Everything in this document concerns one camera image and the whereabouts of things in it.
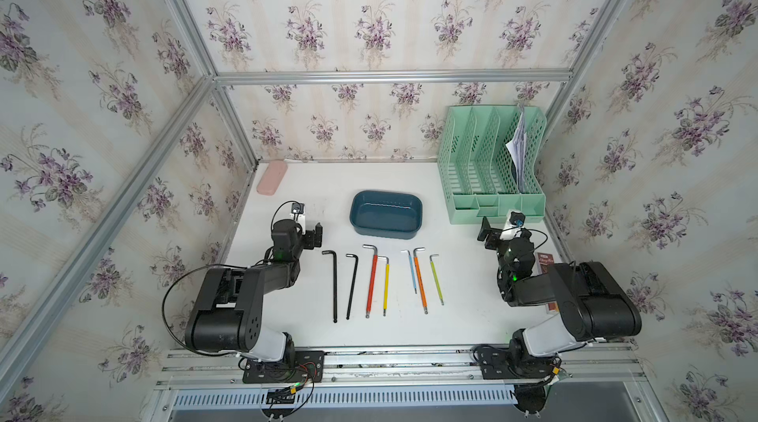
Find long black hex key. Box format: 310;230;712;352
322;249;339;323

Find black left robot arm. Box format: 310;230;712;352
184;219;323;369

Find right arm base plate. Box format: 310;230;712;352
472;344;562;381

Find red flat package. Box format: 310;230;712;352
536;252;559;315

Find green mesh file organizer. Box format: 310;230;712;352
437;105;547;225

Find papers in file organizer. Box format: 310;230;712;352
507;104;527;193

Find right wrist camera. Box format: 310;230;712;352
507;211;526;232

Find short black hex key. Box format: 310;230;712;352
345;253;359;321

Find lime green hex key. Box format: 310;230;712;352
428;253;445;306

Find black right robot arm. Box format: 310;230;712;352
477;218;643;363

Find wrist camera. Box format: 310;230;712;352
507;211;526;232
290;201;305;223

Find teal plastic storage box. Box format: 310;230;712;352
349;190;424;240

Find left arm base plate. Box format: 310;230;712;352
238;350;326;384

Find yellow hex key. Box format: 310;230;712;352
378;255;391;317

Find red hex key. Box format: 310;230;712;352
362;244;378;319

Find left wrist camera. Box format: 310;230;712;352
290;201;305;223

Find aluminium rail frame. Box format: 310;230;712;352
140;343;666;421

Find small circuit board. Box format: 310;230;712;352
265;386;300;406

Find blue hex key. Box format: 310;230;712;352
401;249;418;295

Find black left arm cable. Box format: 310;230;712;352
161;263;250;358

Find orange hex key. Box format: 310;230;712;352
412;246;428;315

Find pink case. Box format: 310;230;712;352
256;161;288;196

